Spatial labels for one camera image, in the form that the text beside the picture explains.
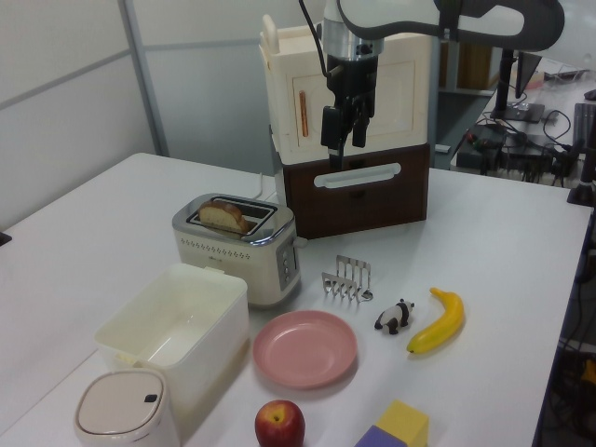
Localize brown drawer with white handle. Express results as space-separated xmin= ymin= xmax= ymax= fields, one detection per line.
xmin=269 ymin=125 xmax=430 ymax=239

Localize black monitor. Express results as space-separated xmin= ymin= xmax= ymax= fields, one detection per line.
xmin=514 ymin=49 xmax=545 ymax=100

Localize metal toast rack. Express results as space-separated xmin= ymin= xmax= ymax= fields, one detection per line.
xmin=320 ymin=254 xmax=375 ymax=304

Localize bread slice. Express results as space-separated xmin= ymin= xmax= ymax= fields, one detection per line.
xmin=198 ymin=197 xmax=252 ymax=234

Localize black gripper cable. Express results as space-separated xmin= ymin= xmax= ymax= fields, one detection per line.
xmin=297 ymin=0 xmax=332 ymax=78

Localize yellow banana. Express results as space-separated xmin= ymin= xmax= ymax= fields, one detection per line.
xmin=406 ymin=287 xmax=466 ymax=356

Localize white toaster power cord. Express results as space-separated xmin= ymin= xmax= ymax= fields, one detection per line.
xmin=251 ymin=170 xmax=280 ymax=202

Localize yellow foam block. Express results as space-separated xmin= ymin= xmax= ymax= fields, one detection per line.
xmin=375 ymin=399 xmax=430 ymax=447

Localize wooden shelf unit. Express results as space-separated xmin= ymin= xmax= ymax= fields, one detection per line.
xmin=437 ymin=39 xmax=494 ymax=94

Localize cream toy kitchen cabinet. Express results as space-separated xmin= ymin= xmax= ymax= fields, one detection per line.
xmin=258 ymin=13 xmax=432 ymax=167

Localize white open plastic bin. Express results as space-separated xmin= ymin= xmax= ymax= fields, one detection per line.
xmin=94 ymin=263 xmax=250 ymax=439

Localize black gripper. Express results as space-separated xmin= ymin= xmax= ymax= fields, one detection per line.
xmin=320 ymin=49 xmax=383 ymax=171

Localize black keyboard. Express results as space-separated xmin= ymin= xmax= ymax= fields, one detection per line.
xmin=574 ymin=102 xmax=596 ymax=141

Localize pink plate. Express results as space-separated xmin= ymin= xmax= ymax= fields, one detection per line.
xmin=252 ymin=309 xmax=359 ymax=390

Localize black monitor stand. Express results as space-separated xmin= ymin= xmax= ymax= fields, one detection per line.
xmin=489 ymin=46 xmax=546 ymax=125

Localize purple foam block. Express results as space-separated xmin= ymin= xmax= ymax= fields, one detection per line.
xmin=354 ymin=424 xmax=411 ymax=447

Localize small white lidded trash can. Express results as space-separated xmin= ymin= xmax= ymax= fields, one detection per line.
xmin=73 ymin=370 xmax=181 ymax=447

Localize panda toy figure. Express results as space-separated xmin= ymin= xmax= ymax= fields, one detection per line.
xmin=374 ymin=298 xmax=416 ymax=335

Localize red apple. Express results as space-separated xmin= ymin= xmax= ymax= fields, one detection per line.
xmin=254 ymin=400 xmax=306 ymax=447

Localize cream and chrome toaster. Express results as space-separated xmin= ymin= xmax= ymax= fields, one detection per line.
xmin=171 ymin=193 xmax=308 ymax=309

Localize black device with cables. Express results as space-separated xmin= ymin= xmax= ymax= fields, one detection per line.
xmin=455 ymin=121 xmax=511 ymax=174

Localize black stand pole with base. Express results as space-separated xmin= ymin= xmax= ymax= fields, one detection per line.
xmin=565 ymin=139 xmax=596 ymax=206

